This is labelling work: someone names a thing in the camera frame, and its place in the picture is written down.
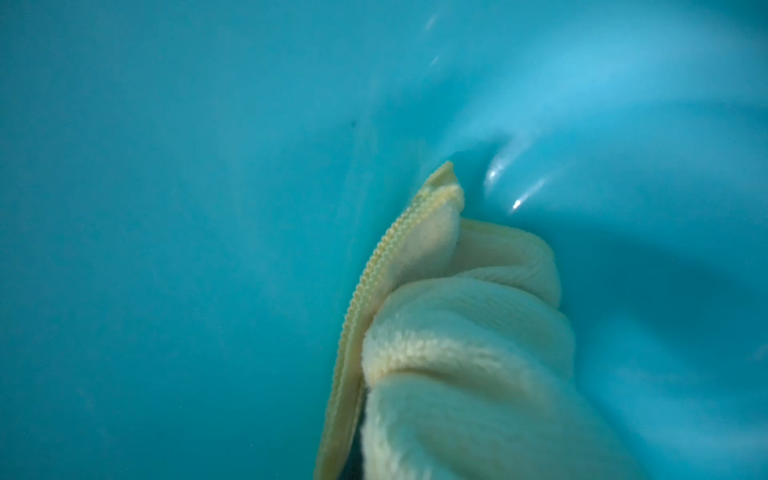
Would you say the yellow microfiber cloth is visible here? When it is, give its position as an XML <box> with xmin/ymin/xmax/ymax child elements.
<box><xmin>314</xmin><ymin>163</ymin><xmax>645</xmax><ymax>479</ymax></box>

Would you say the teal plastic bucket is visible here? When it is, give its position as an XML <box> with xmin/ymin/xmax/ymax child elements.
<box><xmin>1</xmin><ymin>1</ymin><xmax>767</xmax><ymax>479</ymax></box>

